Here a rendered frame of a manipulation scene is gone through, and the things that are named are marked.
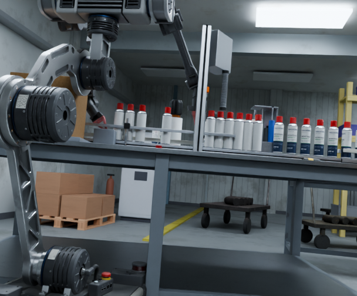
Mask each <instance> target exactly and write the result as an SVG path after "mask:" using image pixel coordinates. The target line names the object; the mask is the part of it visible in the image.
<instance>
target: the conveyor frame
mask: <svg viewBox="0 0 357 296"><path fill-rule="evenodd" d="M84 139H85V140H87V141H89V142H91V143H93V139H88V138H84ZM116 145H124V141H117V140H116ZM156 145H158V146H162V149H176V150H190V151H193V147H191V146H176V145H169V144H154V143H140V142H127V146H139V147H153V148H156ZM202 152H213V153H227V154H241V155H249V156H264V157H279V158H286V159H302V158H303V157H304V158H312V159H320V161H323V162H338V163H342V159H338V158H330V157H316V156H301V155H293V154H279V153H264V152H250V151H242V150H228V149H213V148H205V147H203V150H202Z"/></svg>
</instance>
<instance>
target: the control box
mask: <svg viewBox="0 0 357 296"><path fill-rule="evenodd" d="M232 47H233V40H232V39H231V38H229V37H228V36H227V35H225V34H224V33H222V32H221V31H219V30H213V31H211V39H210V55H209V64H208V71H209V72H211V73H213V74H215V75H222V71H223V70H229V74H230V72H231V56H232Z"/></svg>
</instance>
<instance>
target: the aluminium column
mask: <svg viewBox="0 0 357 296"><path fill-rule="evenodd" d="M210 39H211V25H206V24H203V26H202V33H201V48H200V64H199V72H198V87H197V103H196V118H195V126H194V141H193V151H198V152H202V150H203V134H204V119H205V110H206V94H207V79H208V64H209V55H210Z"/></svg>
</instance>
